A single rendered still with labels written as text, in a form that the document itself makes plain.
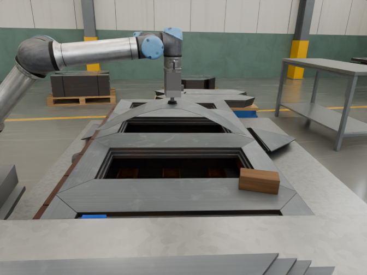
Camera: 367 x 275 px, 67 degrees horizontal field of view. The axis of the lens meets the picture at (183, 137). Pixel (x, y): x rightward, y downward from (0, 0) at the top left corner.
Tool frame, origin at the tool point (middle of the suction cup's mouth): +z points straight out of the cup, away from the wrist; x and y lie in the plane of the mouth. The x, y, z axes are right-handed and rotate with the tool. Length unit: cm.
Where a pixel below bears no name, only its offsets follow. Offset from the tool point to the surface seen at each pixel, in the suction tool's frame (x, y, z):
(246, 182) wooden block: -18, -45, 13
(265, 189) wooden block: -23, -47, 15
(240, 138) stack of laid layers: -32.4, -1.1, 15.8
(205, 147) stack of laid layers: -13.3, -9.5, 15.9
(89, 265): 21, -90, -5
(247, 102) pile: -67, 79, 19
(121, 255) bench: 17, -87, -3
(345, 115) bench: -219, 154, 56
